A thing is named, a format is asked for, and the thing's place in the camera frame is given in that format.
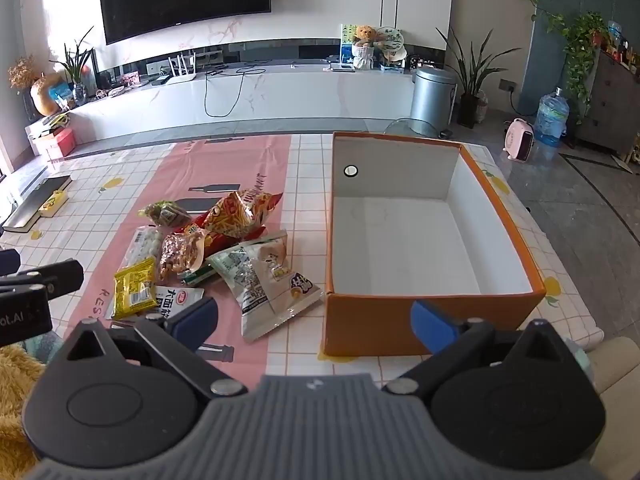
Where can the yellow snack packet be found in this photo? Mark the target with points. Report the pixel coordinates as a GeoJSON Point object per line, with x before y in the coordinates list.
{"type": "Point", "coordinates": [132, 287]}

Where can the hanging vine plant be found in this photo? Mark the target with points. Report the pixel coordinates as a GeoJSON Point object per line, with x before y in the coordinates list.
{"type": "Point", "coordinates": [582, 35]}

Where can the pink storage box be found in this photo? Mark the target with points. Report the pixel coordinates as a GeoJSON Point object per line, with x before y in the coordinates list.
{"type": "Point", "coordinates": [55, 142]}

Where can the potted snake plant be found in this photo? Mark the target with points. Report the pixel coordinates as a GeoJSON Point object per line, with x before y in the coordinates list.
{"type": "Point", "coordinates": [470, 105]}

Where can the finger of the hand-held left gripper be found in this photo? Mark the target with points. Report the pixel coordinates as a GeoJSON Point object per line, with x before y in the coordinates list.
{"type": "Point", "coordinates": [62, 275]}
{"type": "Point", "coordinates": [9, 262]}

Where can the orange cardboard box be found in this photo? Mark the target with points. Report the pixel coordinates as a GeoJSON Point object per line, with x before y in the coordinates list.
{"type": "Point", "coordinates": [415, 240]}

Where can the clear peanut snack bag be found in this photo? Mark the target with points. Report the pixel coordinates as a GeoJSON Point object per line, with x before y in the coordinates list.
{"type": "Point", "coordinates": [177, 255]}

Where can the white television console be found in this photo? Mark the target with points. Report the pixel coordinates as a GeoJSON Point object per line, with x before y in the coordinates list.
{"type": "Point", "coordinates": [300, 95]}

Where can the blue water bottle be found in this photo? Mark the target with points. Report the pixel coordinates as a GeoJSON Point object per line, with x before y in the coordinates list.
{"type": "Point", "coordinates": [551, 120]}

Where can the silver trash can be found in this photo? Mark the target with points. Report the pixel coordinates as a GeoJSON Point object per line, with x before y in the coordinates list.
{"type": "Point", "coordinates": [432, 100]}

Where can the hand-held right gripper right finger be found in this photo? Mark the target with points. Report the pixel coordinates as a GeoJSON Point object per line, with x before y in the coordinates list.
{"type": "Point", "coordinates": [432, 325]}

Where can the orange gourd vase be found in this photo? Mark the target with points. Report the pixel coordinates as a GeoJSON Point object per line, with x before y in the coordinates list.
{"type": "Point", "coordinates": [42, 95]}

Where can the brown teddy bear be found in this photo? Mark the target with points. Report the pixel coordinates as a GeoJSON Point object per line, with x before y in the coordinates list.
{"type": "Point", "coordinates": [365, 40]}

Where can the light blue cloth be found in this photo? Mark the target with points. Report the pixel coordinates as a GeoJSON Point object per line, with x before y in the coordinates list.
{"type": "Point", "coordinates": [40, 345]}

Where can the white and green snack packet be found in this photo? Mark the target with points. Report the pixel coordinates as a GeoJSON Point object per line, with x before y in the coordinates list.
{"type": "Point", "coordinates": [232, 262]}

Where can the yellow fluffy cloth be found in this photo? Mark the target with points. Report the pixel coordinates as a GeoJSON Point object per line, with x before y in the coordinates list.
{"type": "Point", "coordinates": [15, 395]}

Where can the clear packet of white balls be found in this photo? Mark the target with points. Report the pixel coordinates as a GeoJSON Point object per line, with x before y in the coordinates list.
{"type": "Point", "coordinates": [142, 245]}

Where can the red and yellow striped snack bag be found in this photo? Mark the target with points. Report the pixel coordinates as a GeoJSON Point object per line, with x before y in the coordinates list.
{"type": "Point", "coordinates": [235, 212]}

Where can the pink space heater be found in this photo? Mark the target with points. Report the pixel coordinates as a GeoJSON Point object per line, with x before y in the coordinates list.
{"type": "Point", "coordinates": [520, 140]}

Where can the potted grass plant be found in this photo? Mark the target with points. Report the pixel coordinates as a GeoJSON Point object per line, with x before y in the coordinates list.
{"type": "Point", "coordinates": [75, 67]}

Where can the grey dresser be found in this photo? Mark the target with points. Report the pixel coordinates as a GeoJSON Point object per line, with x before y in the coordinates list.
{"type": "Point", "coordinates": [610, 100]}

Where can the white router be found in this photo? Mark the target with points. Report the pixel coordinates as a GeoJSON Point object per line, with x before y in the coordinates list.
{"type": "Point", "coordinates": [181, 77]}

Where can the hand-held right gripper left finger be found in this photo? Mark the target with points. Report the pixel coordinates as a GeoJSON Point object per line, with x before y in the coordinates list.
{"type": "Point", "coordinates": [200, 316]}

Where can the red-wrapped clear snack packet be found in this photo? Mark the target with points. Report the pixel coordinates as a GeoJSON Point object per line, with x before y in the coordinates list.
{"type": "Point", "coordinates": [165, 212]}

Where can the white spicy strip packet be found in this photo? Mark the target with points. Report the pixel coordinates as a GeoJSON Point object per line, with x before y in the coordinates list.
{"type": "Point", "coordinates": [172, 300]}

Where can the black flat box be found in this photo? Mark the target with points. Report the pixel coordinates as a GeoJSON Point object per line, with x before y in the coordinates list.
{"type": "Point", "coordinates": [30, 205]}

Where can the clear packet with barcode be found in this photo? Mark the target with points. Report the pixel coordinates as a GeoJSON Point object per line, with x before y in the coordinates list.
{"type": "Point", "coordinates": [280, 300]}

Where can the red snack packet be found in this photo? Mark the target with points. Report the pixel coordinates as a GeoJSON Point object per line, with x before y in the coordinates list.
{"type": "Point", "coordinates": [220, 247]}

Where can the green sausage stick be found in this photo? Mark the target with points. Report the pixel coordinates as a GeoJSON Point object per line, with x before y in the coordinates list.
{"type": "Point", "coordinates": [197, 276]}

